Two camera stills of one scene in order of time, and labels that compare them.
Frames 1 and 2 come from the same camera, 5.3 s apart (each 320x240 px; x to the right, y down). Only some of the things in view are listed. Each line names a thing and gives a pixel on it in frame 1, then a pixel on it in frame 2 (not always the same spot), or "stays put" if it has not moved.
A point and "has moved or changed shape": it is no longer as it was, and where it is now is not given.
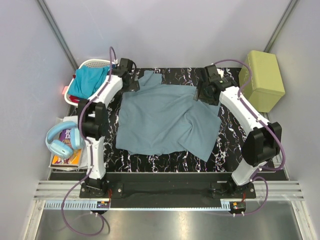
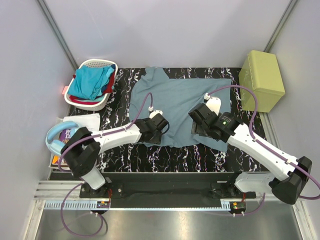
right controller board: x=239 y=205 stays put
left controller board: x=102 y=204 stays put
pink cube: x=64 y=89 stays put
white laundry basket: x=98 y=63 stays put
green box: x=265 y=89 stays put
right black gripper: x=198 y=94 to x=196 y=129
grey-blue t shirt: x=161 y=120 has moved or changed shape
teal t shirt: x=87 y=80 stays put
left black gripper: x=133 y=85 to x=152 y=137
